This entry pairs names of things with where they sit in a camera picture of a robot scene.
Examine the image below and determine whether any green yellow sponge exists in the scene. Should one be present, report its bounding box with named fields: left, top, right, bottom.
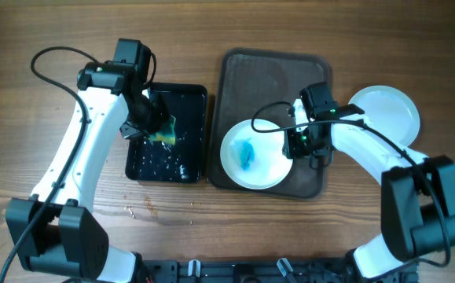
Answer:
left=148, top=116, right=176, bottom=145

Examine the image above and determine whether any white plate top stained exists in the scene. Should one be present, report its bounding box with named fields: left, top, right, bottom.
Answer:
left=220, top=119, right=293, bottom=190

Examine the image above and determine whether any white plate stained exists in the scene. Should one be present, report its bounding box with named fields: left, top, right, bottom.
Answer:
left=349, top=85, right=420, bottom=146
left=220, top=119, right=293, bottom=190

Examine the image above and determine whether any white plate bottom stained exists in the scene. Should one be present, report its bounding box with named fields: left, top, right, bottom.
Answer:
left=349, top=85, right=420, bottom=146

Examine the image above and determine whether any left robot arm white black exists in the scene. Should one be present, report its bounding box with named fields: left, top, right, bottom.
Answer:
left=5, top=39, right=176, bottom=282

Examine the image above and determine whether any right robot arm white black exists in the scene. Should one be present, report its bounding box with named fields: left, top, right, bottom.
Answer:
left=283, top=82, right=455, bottom=282

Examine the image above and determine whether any black rectangular water tray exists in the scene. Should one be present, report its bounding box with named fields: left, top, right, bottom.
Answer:
left=125, top=83, right=207, bottom=183

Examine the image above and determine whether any brown serving tray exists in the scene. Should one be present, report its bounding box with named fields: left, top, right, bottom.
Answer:
left=206, top=48, right=332, bottom=200

